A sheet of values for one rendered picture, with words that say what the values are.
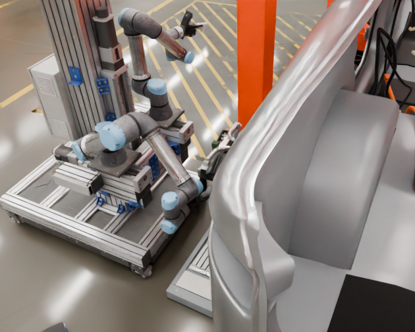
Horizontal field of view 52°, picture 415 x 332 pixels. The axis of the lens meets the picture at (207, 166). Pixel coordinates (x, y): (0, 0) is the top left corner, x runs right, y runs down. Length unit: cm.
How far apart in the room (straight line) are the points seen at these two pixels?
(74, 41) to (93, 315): 158
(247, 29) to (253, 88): 34
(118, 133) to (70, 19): 71
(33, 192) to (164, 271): 118
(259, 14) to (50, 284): 208
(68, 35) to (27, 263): 160
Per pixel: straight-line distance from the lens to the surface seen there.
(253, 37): 232
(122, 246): 275
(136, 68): 266
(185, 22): 287
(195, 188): 193
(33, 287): 305
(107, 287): 287
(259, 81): 241
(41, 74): 260
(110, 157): 236
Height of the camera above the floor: 228
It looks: 40 degrees down
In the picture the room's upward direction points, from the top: 4 degrees counter-clockwise
